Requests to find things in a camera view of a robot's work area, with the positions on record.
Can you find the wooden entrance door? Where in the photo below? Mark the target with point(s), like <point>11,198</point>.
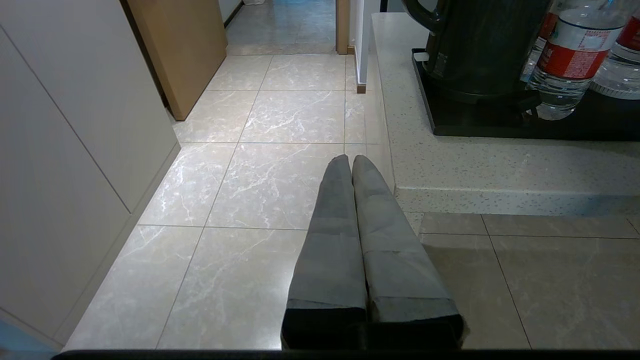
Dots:
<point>185,50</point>

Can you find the black electric kettle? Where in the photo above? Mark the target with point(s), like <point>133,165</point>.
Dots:
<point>480,50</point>

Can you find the beige shoe cabinet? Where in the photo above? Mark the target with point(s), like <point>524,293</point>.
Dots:
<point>60,150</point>

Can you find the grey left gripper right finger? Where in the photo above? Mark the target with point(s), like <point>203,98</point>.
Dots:
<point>400,270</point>

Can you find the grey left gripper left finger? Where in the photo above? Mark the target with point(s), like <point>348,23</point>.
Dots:
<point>330,260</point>

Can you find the black rectangular serving tray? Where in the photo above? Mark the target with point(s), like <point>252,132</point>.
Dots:
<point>475,122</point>

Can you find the wooden door frame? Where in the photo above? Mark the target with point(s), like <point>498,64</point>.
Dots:
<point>342,25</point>

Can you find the clear red-capped water bottle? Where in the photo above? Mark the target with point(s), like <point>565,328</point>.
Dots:
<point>547,27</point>
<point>625,65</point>
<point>570,60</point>

